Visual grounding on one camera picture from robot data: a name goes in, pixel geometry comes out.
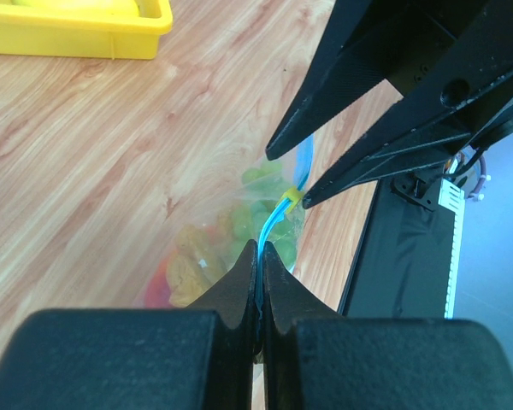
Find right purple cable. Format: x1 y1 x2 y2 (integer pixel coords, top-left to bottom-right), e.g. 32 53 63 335
457 153 492 202

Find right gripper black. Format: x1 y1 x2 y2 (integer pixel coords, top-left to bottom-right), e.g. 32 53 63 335
266 1 513 208

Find blue zip top bag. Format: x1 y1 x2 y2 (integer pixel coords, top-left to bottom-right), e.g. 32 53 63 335
143 132 317 311

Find yellow plastic tray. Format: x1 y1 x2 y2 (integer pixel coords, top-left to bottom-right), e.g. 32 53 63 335
0 1 174 60

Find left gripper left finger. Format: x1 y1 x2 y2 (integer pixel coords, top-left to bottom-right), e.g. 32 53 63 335
0 241 257 409

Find yellow zip slider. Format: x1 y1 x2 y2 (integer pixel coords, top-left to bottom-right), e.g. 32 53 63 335
278 186 304 214

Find fake red mango in bag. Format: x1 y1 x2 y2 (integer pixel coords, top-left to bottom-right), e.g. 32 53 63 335
144 258 173 308

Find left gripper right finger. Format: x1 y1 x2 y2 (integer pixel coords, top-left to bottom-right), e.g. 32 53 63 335
262 243 513 409

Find fake green lettuce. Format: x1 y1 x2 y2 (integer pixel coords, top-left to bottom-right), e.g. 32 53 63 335
229 160 305 270

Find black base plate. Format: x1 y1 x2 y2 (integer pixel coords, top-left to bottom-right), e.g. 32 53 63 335
338 179 453 319

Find white cable duct rail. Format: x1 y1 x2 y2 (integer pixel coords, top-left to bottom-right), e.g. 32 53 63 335
438 179 466 319

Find fake fried chicken pieces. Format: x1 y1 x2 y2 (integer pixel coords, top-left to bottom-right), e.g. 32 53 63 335
166 213 234 308

